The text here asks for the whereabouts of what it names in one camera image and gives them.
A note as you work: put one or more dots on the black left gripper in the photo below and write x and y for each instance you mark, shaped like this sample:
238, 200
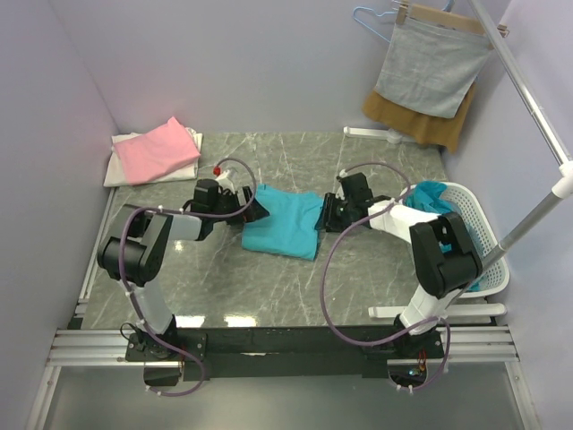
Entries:
254, 212

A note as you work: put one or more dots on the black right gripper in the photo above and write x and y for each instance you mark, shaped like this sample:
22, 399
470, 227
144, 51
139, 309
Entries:
327, 219

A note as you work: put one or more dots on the teal t shirt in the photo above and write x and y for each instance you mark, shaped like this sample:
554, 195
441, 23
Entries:
290, 229

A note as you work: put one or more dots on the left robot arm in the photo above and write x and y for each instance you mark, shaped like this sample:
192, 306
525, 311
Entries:
133, 250

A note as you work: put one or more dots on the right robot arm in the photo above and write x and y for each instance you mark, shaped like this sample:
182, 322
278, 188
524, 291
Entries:
445, 258

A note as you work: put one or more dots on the teal shirts in basket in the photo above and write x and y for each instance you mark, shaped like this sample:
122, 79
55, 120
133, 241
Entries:
427, 197

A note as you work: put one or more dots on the folded pink t shirt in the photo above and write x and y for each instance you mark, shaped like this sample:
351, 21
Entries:
159, 152

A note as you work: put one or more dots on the white rack base foot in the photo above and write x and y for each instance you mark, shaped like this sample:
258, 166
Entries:
389, 135

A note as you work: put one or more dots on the black base beam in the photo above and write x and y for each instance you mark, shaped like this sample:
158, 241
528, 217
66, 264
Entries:
275, 352

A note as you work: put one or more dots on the brown hanging cloth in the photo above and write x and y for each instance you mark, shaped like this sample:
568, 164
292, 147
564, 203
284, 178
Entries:
425, 129

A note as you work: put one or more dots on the white laundry basket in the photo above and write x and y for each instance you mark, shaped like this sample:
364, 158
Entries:
496, 278

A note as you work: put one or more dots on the folded white t shirt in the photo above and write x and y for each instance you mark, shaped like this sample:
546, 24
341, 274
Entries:
115, 174

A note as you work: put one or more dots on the grey hanging cloth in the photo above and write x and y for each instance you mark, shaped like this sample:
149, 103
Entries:
429, 69

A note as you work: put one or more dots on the wooden clip hanger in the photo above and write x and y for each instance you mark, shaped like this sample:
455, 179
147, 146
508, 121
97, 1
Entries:
424, 13

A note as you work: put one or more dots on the silver clothes rack pole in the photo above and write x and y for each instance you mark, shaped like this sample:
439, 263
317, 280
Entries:
505, 161

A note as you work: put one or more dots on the aluminium rail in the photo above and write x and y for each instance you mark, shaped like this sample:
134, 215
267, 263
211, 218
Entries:
101, 348

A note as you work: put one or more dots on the blue wire hanger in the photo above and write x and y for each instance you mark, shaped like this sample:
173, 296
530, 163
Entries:
374, 21

